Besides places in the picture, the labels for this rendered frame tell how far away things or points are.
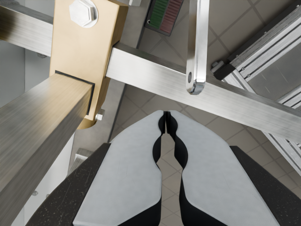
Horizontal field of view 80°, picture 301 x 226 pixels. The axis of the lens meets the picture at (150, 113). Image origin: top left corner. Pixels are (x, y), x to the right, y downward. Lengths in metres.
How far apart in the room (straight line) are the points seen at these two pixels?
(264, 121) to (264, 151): 1.34
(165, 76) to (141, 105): 0.99
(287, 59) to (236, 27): 0.29
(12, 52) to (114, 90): 0.23
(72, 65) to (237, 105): 0.17
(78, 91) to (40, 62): 0.34
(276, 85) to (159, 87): 0.89
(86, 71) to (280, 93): 0.98
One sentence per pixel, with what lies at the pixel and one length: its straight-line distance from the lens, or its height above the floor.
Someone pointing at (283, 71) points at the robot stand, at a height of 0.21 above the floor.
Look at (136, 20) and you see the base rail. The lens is 0.33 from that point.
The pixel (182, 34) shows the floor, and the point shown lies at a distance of 1.04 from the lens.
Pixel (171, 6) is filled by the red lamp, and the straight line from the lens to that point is 0.33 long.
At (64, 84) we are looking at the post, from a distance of 0.17.
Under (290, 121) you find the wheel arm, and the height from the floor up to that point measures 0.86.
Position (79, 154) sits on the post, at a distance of 0.46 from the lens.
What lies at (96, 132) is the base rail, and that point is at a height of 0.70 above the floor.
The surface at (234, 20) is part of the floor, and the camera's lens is 1.10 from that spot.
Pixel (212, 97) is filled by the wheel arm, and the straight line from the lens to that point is 0.20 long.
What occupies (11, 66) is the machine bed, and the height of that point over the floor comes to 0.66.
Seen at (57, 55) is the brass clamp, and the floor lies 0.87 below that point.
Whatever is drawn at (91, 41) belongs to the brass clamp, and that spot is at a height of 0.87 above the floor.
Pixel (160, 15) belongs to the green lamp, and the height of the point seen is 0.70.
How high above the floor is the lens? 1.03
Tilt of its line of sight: 60 degrees down
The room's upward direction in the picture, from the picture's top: 175 degrees counter-clockwise
